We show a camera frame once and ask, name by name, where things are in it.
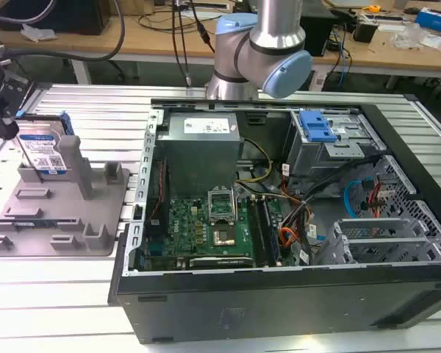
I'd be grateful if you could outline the thin black hanging cable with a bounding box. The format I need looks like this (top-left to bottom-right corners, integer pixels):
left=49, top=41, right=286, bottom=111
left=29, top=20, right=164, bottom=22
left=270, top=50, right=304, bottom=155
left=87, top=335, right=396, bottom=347
left=170, top=0, right=193, bottom=89

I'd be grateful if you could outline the red wire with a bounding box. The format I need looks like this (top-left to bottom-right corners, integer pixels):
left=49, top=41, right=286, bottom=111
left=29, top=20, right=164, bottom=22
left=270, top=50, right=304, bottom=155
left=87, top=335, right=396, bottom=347
left=366, top=177, right=386, bottom=222

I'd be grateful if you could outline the large black box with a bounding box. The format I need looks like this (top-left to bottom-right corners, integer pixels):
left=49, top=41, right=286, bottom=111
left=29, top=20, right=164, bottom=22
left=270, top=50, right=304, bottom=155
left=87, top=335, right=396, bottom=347
left=0, top=0, right=111, bottom=37

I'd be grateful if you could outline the clear plastic packaging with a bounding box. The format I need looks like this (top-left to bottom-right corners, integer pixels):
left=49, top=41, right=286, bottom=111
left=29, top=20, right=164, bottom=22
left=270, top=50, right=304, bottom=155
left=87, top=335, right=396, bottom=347
left=388, top=24, right=431, bottom=49

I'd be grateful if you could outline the blue disk bay latch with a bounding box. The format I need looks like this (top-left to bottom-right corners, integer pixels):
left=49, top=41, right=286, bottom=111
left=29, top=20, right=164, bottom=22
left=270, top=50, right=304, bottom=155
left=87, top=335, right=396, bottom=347
left=298, top=110, right=340, bottom=144

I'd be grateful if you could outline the blue cable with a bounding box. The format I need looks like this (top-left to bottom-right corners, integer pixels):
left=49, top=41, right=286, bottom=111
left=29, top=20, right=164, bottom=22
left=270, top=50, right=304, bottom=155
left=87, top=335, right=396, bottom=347
left=336, top=32, right=354, bottom=86

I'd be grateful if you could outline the black open PC case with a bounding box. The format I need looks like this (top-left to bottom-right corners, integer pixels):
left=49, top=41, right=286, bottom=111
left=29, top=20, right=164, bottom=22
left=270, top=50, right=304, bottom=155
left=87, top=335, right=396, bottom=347
left=107, top=97, right=441, bottom=346

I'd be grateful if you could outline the green motherboard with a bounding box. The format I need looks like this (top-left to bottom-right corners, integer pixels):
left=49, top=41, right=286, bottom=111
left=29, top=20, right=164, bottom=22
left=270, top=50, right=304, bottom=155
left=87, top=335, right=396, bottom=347
left=143, top=194, right=292, bottom=272

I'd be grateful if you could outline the grey power supply unit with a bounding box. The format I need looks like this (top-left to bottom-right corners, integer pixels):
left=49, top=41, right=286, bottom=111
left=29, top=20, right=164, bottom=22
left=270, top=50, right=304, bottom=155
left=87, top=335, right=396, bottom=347
left=156, top=112, right=245, bottom=199

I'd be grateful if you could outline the black wire bundle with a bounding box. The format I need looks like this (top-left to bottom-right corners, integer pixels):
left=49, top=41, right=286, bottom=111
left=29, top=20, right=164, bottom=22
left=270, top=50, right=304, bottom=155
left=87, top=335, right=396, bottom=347
left=279, top=157, right=385, bottom=265

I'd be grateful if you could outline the blue wire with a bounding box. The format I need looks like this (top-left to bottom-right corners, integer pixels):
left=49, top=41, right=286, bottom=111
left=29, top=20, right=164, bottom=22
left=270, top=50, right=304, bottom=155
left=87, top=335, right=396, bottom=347
left=343, top=177, right=373, bottom=222

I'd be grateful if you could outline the small black box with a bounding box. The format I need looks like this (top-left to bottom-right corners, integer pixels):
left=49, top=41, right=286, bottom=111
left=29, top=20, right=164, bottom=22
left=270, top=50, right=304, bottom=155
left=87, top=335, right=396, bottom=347
left=352, top=18, right=379, bottom=43

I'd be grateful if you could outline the wooden desk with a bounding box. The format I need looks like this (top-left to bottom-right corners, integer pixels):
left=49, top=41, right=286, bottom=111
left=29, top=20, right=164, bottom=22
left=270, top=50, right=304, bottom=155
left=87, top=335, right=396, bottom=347
left=0, top=0, right=441, bottom=80

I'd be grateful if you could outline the thick grey hose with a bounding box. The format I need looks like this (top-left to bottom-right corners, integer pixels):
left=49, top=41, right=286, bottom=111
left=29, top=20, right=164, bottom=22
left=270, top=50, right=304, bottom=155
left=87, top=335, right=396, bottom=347
left=0, top=0, right=128, bottom=64

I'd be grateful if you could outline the dark RAM stick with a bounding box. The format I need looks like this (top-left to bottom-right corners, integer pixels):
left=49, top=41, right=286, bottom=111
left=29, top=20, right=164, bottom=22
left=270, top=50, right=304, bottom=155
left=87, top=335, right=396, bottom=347
left=0, top=217, right=79, bottom=227

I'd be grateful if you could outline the CPU socket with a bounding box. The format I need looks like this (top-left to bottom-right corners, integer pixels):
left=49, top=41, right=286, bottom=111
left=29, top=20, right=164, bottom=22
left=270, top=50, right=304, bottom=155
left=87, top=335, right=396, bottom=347
left=210, top=225, right=238, bottom=248

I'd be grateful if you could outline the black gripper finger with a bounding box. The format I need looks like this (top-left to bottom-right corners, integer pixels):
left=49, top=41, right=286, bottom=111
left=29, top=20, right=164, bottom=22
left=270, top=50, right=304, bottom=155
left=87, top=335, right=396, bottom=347
left=0, top=104, right=20, bottom=140

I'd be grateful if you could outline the black RAM slot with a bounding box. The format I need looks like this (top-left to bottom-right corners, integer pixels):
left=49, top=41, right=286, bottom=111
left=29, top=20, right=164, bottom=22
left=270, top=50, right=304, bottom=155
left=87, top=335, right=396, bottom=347
left=260, top=197, right=283, bottom=265
left=248, top=197, right=270, bottom=268

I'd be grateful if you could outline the silver expansion slot cover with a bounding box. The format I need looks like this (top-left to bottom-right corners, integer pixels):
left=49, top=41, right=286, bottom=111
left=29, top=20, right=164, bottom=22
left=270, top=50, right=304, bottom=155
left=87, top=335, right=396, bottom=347
left=343, top=237, right=434, bottom=255
left=333, top=217, right=413, bottom=237

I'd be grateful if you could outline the grey metal drive cage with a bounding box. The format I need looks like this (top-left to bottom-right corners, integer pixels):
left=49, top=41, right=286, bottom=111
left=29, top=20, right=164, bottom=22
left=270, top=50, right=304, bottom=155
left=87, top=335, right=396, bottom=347
left=284, top=110, right=387, bottom=178

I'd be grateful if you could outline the yellow and black wire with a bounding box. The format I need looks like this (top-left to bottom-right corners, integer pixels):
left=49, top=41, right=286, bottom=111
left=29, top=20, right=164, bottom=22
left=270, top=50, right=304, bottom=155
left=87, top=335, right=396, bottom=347
left=234, top=137, right=275, bottom=185

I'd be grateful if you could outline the blue cardboard box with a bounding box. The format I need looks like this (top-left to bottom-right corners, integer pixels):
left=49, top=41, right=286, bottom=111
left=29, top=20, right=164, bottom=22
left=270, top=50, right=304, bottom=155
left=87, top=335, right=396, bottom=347
left=414, top=7, right=441, bottom=27

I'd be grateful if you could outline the black cable with plug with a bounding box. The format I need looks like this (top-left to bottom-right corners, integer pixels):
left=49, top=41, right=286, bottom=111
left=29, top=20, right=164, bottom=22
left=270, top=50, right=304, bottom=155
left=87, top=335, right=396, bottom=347
left=190, top=0, right=216, bottom=53

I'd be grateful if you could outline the grey parts rack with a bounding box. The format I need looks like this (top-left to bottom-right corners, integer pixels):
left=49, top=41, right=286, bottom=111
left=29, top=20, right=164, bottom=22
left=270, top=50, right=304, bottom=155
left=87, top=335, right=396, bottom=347
left=0, top=134, right=132, bottom=258

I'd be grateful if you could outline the metal socket cover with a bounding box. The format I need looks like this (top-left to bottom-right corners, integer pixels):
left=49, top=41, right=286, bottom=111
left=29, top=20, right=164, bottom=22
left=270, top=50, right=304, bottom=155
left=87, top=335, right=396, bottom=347
left=207, top=188, right=237, bottom=226

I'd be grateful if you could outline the orange wire bundle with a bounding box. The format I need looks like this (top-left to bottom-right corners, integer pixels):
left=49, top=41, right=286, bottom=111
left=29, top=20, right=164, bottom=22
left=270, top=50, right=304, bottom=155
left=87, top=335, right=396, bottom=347
left=279, top=227, right=294, bottom=259

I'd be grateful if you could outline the white plastic wrap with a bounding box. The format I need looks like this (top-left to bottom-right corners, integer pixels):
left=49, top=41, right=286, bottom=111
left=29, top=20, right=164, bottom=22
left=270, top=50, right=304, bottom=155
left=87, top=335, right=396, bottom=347
left=19, top=23, right=58, bottom=42

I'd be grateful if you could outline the hard disk in blue carrier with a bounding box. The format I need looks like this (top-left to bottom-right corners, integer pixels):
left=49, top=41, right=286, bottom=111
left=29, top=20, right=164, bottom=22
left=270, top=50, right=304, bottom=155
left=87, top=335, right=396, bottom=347
left=14, top=111, right=74, bottom=177

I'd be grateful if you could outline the black graphics card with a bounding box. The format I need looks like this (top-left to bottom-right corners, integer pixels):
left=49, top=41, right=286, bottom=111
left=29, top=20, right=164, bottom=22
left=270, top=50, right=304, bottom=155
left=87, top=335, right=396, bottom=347
left=188, top=257, right=254, bottom=270

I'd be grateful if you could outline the black computer tower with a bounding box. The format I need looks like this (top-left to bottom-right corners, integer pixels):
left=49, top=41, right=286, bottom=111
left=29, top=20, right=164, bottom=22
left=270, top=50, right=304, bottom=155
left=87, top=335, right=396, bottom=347
left=300, top=5, right=334, bottom=58

